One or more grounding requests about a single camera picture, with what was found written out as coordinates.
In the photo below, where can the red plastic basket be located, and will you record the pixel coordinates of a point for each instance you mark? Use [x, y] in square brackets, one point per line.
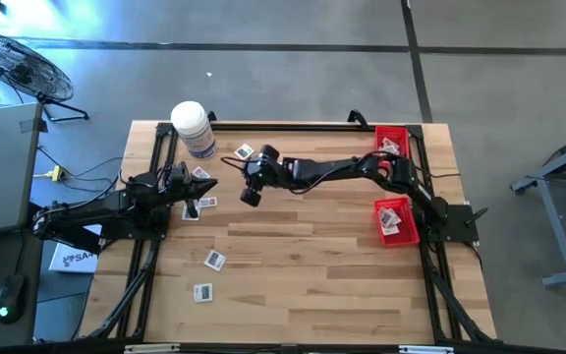
[401, 135]
[408, 221]

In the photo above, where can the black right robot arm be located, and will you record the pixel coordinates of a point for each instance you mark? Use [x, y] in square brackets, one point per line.
[342, 169]

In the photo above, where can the white packet with red print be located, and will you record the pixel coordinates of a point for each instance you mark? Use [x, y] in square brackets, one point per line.
[391, 150]
[200, 172]
[208, 202]
[390, 143]

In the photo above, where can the dark grey desk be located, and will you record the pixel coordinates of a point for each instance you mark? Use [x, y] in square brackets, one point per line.
[17, 255]

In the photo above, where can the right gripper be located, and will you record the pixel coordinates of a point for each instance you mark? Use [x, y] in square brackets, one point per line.
[263, 172]

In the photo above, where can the white metal bracket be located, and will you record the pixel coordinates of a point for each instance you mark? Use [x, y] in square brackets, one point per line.
[425, 350]
[150, 349]

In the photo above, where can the black arched frame clamp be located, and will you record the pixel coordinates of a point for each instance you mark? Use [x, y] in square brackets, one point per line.
[211, 117]
[359, 118]

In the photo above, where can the white wipes canister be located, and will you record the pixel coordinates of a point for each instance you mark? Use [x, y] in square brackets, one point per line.
[189, 120]

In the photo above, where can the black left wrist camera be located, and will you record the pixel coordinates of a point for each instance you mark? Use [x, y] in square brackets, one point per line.
[179, 172]

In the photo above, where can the white cardboard box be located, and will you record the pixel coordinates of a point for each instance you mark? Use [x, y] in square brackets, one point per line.
[74, 258]

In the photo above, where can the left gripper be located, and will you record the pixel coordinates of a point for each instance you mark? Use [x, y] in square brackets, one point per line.
[177, 189]

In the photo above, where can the black support bar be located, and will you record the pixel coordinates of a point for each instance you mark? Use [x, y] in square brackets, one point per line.
[84, 243]

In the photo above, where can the grey metal table frame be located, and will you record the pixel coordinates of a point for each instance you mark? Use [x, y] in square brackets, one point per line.
[553, 216]

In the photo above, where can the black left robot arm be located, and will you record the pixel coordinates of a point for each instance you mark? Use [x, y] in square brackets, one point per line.
[106, 209]

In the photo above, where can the black floor fan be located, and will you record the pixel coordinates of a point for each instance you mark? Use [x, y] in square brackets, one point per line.
[20, 66]

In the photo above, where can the yellow power strip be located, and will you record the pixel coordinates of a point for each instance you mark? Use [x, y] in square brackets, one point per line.
[56, 173]

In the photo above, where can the black computer mouse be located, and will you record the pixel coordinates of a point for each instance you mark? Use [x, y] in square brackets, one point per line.
[10, 297]

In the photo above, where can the black aluminium table frame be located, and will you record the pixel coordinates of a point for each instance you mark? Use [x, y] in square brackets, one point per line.
[288, 127]

